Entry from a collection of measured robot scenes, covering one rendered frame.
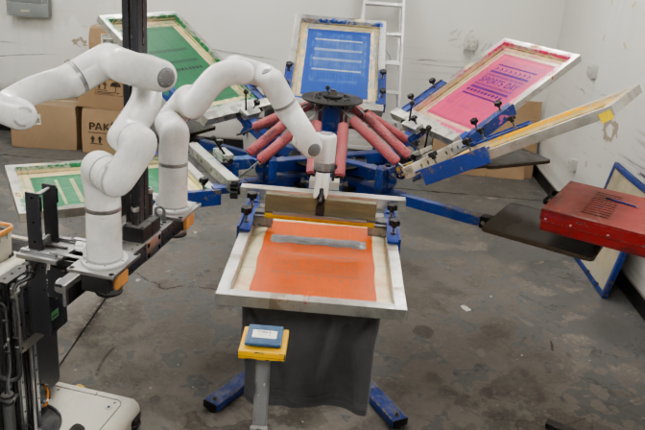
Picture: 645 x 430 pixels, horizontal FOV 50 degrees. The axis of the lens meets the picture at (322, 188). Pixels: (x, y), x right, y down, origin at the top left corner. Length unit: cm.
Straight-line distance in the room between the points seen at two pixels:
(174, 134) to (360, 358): 94
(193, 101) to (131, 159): 49
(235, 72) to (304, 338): 88
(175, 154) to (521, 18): 495
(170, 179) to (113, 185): 51
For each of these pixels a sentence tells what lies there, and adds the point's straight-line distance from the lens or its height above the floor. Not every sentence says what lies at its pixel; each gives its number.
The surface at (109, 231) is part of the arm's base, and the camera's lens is 197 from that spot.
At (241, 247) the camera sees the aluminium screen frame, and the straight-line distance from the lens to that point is 247.
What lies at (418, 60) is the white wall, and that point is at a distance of 672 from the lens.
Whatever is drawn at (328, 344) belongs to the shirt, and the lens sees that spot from 233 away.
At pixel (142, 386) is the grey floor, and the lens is 349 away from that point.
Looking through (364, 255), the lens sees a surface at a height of 96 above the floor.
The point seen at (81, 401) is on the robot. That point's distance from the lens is 296.
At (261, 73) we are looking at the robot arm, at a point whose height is 159.
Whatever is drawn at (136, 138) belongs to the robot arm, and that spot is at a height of 151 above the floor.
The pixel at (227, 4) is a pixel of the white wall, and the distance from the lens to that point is 673.
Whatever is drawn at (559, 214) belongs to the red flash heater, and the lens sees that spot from 284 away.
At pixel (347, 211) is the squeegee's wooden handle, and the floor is 110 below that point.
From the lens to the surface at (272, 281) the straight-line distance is 232.
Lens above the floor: 202
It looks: 20 degrees down
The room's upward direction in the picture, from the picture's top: 5 degrees clockwise
